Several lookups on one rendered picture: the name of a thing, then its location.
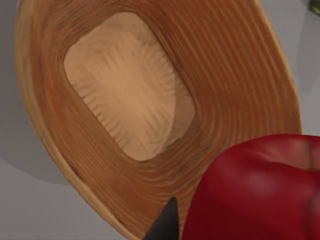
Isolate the red apple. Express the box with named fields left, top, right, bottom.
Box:
left=180, top=133, right=320, bottom=240

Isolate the woven wooden basket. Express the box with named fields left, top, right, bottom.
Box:
left=14, top=0, right=303, bottom=240

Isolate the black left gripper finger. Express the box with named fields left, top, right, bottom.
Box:
left=144, top=196, right=181, bottom=240

